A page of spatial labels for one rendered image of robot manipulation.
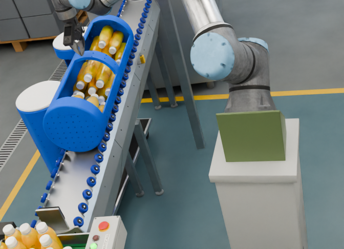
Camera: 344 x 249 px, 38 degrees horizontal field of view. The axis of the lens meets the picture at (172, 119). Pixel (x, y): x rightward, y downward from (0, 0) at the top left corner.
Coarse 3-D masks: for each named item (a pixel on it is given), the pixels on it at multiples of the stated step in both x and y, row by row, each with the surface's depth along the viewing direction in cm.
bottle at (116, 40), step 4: (116, 32) 289; (120, 32) 290; (112, 36) 287; (116, 36) 285; (120, 36) 287; (112, 40) 282; (116, 40) 282; (120, 40) 285; (112, 44) 280; (116, 44) 280; (120, 44) 284; (116, 48) 281
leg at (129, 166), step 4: (128, 152) 320; (128, 156) 319; (128, 160) 319; (132, 160) 325; (128, 164) 322; (132, 164) 324; (128, 168) 324; (132, 168) 324; (128, 172) 326; (132, 172) 326; (136, 172) 331; (128, 176) 329; (132, 176) 328; (136, 176) 330; (132, 180) 331; (136, 180) 330; (132, 184) 333; (136, 184) 333; (140, 184) 337; (136, 188) 335; (140, 188) 336; (136, 192) 338; (140, 192) 337; (140, 196) 339
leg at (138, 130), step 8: (136, 120) 303; (136, 128) 301; (136, 136) 306; (144, 136) 309; (144, 144) 309; (144, 152) 313; (144, 160) 318; (152, 160) 320; (152, 168) 322; (152, 176) 326; (160, 184) 334; (160, 192) 337
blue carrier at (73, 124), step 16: (112, 16) 285; (96, 32) 294; (128, 32) 286; (128, 48) 280; (80, 64) 280; (112, 64) 254; (64, 80) 239; (64, 96) 255; (112, 96) 244; (48, 112) 223; (64, 112) 222; (80, 112) 221; (96, 112) 224; (48, 128) 229; (64, 128) 228; (80, 128) 227; (96, 128) 226; (64, 144) 235; (80, 144) 234; (96, 144) 232
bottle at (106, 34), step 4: (104, 28) 286; (108, 28) 287; (112, 28) 290; (104, 32) 282; (108, 32) 284; (112, 32) 288; (100, 36) 279; (104, 36) 279; (108, 36) 281; (100, 40) 278; (104, 40) 278; (108, 40) 280
